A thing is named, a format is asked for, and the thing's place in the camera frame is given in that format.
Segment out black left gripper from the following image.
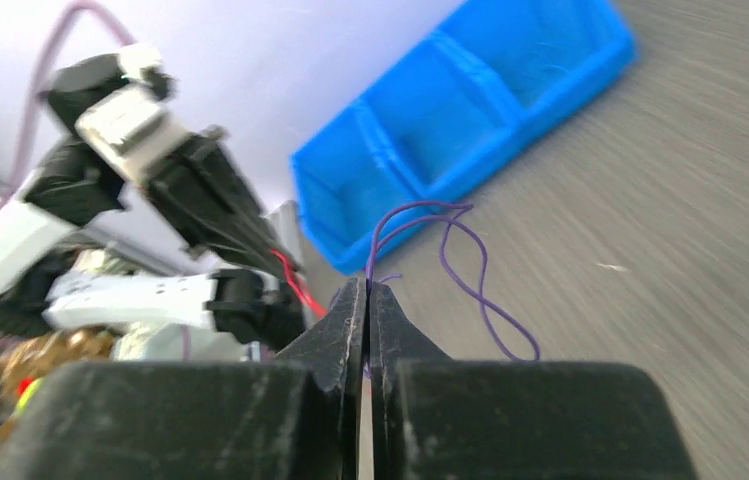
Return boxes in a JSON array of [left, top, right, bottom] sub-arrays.
[[142, 134, 300, 288]]

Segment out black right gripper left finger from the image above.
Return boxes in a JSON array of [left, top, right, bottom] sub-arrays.
[[0, 277, 367, 479]]

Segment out blue plastic bin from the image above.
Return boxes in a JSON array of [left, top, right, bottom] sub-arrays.
[[291, 0, 635, 274]]

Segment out red thin cable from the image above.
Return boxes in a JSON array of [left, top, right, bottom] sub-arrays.
[[269, 248, 329, 319]]

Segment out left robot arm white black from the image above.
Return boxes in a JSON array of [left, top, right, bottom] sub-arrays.
[[0, 44, 306, 350]]

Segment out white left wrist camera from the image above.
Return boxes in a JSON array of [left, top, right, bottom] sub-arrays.
[[74, 42, 191, 187]]

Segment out purple thin cable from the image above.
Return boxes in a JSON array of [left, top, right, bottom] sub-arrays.
[[327, 200, 542, 379]]

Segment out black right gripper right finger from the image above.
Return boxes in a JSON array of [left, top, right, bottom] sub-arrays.
[[369, 285, 697, 479]]

